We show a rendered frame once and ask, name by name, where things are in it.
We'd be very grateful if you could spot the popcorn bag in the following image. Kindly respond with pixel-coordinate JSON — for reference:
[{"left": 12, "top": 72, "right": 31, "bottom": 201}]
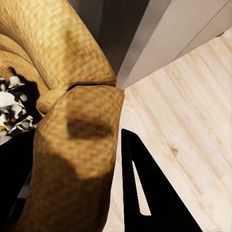
[{"left": 0, "top": 0, "right": 125, "bottom": 232}]

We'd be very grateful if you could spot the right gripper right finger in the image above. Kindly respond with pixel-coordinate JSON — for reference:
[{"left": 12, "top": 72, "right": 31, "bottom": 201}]
[{"left": 121, "top": 129, "right": 203, "bottom": 232}]

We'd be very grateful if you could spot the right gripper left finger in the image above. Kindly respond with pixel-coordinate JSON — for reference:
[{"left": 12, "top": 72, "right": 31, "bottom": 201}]
[{"left": 0, "top": 130, "right": 35, "bottom": 231}]

